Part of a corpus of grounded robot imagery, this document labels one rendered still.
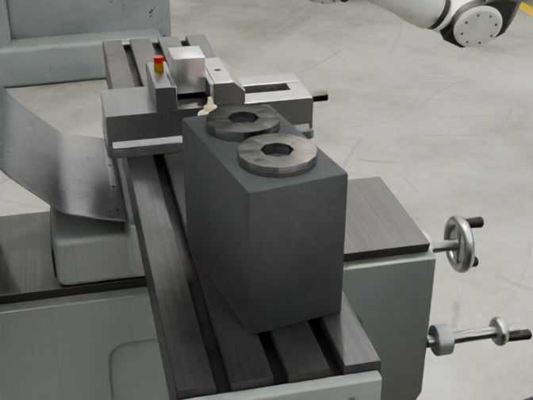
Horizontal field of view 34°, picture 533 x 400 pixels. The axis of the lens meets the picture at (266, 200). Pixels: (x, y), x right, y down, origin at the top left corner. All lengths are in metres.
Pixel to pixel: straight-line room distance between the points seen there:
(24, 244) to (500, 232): 1.94
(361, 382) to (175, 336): 0.22
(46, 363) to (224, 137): 0.67
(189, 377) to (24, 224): 0.80
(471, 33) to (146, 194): 0.57
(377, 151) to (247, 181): 2.74
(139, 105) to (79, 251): 0.26
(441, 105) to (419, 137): 0.39
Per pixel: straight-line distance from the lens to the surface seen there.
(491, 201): 3.37
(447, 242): 1.80
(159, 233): 1.23
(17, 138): 1.52
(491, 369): 2.53
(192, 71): 1.46
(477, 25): 1.45
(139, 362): 1.60
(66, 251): 1.46
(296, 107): 1.49
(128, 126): 1.44
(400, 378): 1.76
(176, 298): 1.09
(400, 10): 1.44
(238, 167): 0.98
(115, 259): 1.47
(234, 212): 0.98
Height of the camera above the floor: 1.55
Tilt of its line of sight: 28 degrees down
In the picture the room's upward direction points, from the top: straight up
